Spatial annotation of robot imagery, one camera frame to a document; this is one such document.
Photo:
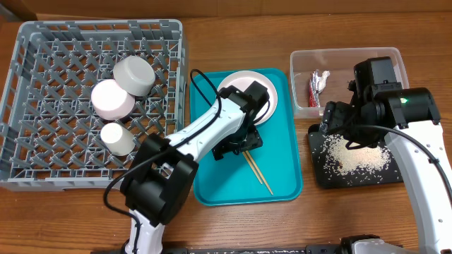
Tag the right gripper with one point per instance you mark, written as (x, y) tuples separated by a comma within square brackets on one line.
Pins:
[(332, 118)]

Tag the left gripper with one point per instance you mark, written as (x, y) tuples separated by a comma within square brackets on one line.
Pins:
[(253, 137)]

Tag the wooden chopstick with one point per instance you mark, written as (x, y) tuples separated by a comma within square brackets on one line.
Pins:
[(252, 168), (260, 173)]

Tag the white rice pile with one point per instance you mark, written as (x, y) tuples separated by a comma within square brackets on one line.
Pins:
[(361, 166)]

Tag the red snack wrapper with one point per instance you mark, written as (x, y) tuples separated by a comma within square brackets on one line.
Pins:
[(317, 84)]

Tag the large white plate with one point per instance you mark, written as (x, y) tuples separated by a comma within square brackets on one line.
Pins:
[(242, 80)]

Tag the grey-green bowl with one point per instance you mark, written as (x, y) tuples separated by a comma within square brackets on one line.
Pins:
[(134, 75)]

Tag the small white cup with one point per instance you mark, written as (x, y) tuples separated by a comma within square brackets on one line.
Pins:
[(117, 139)]

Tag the small pink-white bowl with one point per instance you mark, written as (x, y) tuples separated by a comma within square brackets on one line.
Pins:
[(110, 101)]

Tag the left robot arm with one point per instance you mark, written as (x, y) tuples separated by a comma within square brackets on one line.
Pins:
[(164, 169)]

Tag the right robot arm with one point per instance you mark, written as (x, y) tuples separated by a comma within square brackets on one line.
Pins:
[(409, 123)]

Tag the grey dishwasher rack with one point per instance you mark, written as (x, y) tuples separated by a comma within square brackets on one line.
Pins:
[(50, 133)]

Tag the teal serving tray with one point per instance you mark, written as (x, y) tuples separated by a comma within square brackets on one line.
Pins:
[(231, 181)]

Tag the black tray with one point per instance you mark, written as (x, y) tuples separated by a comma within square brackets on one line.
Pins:
[(316, 139)]

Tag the clear plastic bin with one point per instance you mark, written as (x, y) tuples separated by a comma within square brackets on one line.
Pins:
[(340, 63)]

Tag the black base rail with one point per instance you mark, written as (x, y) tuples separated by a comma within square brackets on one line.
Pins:
[(366, 243)]

